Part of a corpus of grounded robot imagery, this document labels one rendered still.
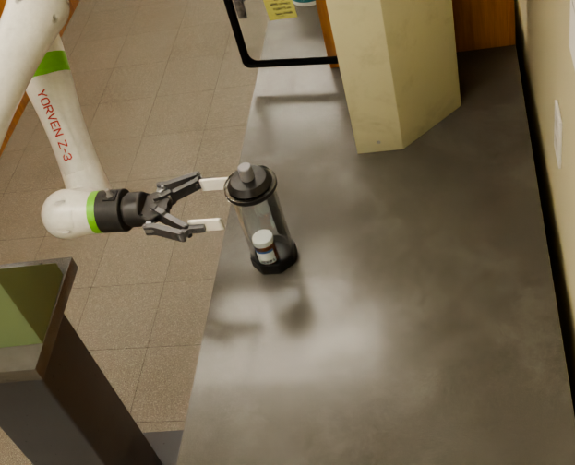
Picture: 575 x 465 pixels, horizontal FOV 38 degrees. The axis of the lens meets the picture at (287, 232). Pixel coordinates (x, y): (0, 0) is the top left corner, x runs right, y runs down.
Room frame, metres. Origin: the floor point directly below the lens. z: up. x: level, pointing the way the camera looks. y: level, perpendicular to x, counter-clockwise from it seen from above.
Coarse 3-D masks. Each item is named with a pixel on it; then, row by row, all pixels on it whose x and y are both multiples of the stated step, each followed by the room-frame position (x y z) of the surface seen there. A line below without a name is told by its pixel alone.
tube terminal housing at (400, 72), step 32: (352, 0) 1.49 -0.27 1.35; (384, 0) 1.48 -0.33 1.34; (416, 0) 1.52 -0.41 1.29; (448, 0) 1.56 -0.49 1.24; (352, 32) 1.50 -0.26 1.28; (384, 32) 1.48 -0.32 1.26; (416, 32) 1.52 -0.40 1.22; (448, 32) 1.56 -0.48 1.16; (352, 64) 1.50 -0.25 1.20; (384, 64) 1.48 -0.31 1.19; (416, 64) 1.51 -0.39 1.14; (448, 64) 1.55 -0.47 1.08; (352, 96) 1.51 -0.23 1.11; (384, 96) 1.48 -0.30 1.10; (416, 96) 1.51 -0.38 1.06; (448, 96) 1.55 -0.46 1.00; (384, 128) 1.49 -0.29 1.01; (416, 128) 1.50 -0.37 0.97
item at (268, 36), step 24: (264, 0) 1.89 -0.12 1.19; (288, 0) 1.87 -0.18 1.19; (312, 0) 1.84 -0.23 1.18; (240, 24) 1.93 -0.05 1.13; (264, 24) 1.90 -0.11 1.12; (288, 24) 1.87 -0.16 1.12; (312, 24) 1.85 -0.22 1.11; (264, 48) 1.91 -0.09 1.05; (288, 48) 1.88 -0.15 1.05; (312, 48) 1.85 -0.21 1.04
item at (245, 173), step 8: (240, 168) 1.26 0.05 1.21; (248, 168) 1.25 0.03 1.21; (256, 168) 1.28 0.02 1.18; (232, 176) 1.28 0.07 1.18; (240, 176) 1.26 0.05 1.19; (248, 176) 1.25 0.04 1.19; (256, 176) 1.26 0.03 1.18; (264, 176) 1.25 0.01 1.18; (232, 184) 1.26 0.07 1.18; (240, 184) 1.25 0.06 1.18; (248, 184) 1.24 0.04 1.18; (256, 184) 1.24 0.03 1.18; (264, 184) 1.23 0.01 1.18; (232, 192) 1.24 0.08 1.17; (240, 192) 1.23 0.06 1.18; (248, 192) 1.22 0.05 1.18; (256, 192) 1.22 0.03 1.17
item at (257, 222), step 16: (272, 176) 1.26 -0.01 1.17; (224, 192) 1.26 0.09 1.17; (240, 208) 1.23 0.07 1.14; (256, 208) 1.22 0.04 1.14; (272, 208) 1.23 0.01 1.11; (240, 224) 1.25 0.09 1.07; (256, 224) 1.22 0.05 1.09; (272, 224) 1.22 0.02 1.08; (256, 240) 1.22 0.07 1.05; (272, 240) 1.22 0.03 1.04; (288, 240) 1.24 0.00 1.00; (256, 256) 1.23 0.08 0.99; (272, 256) 1.22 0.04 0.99
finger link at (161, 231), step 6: (144, 228) 1.27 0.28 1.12; (150, 228) 1.27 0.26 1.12; (156, 228) 1.26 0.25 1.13; (162, 228) 1.26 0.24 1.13; (168, 228) 1.25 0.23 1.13; (174, 228) 1.24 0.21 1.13; (150, 234) 1.27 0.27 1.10; (156, 234) 1.27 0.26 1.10; (162, 234) 1.25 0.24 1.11; (168, 234) 1.24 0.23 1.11; (174, 234) 1.23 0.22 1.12; (180, 234) 1.22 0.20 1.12; (180, 240) 1.23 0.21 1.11
